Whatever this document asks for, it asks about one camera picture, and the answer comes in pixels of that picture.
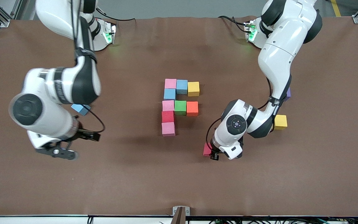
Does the orange foam cube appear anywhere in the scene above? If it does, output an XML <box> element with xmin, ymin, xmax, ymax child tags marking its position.
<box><xmin>186</xmin><ymin>101</ymin><xmax>199</xmax><ymax>117</ymax></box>

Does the yellow foam cube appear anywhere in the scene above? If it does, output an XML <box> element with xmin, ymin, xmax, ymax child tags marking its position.
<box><xmin>273</xmin><ymin>114</ymin><xmax>288</xmax><ymax>130</ymax></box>
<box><xmin>187</xmin><ymin>82</ymin><xmax>200</xmax><ymax>97</ymax></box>

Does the green foam cube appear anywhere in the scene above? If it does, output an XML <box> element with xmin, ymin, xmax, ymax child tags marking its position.
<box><xmin>174</xmin><ymin>100</ymin><xmax>187</xmax><ymax>116</ymax></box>

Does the brown table mat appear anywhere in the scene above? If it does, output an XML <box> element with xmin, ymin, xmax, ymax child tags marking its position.
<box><xmin>0</xmin><ymin>16</ymin><xmax>358</xmax><ymax>217</ymax></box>

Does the grey metal bracket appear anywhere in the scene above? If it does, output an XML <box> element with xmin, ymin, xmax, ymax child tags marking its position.
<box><xmin>172</xmin><ymin>206</ymin><xmax>190</xmax><ymax>216</ymax></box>

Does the white table edge rail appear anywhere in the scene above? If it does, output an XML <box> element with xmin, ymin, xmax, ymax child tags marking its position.
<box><xmin>0</xmin><ymin>216</ymin><xmax>358</xmax><ymax>224</ymax></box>

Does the black right arm base cable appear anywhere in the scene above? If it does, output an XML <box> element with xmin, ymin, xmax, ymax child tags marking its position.
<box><xmin>97</xmin><ymin>8</ymin><xmax>136</xmax><ymax>22</ymax></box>

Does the black arm base cable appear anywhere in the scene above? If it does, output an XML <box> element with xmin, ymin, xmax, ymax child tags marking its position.
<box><xmin>97</xmin><ymin>8</ymin><xmax>136</xmax><ymax>22</ymax></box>
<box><xmin>218</xmin><ymin>16</ymin><xmax>249</xmax><ymax>33</ymax></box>

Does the black left arm base cable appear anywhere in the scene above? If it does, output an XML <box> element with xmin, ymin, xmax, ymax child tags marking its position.
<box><xmin>218</xmin><ymin>16</ymin><xmax>249</xmax><ymax>33</ymax></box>

